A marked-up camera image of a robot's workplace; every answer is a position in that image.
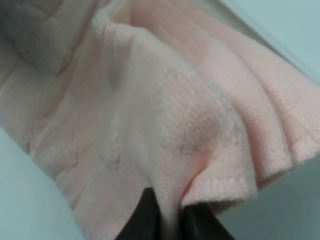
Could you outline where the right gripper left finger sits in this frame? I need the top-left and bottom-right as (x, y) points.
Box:
(117, 187), (161, 240)

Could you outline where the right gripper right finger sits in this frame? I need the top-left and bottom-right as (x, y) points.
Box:
(183, 203), (232, 240)

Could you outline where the pink towel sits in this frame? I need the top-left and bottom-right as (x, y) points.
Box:
(0, 0), (320, 240)

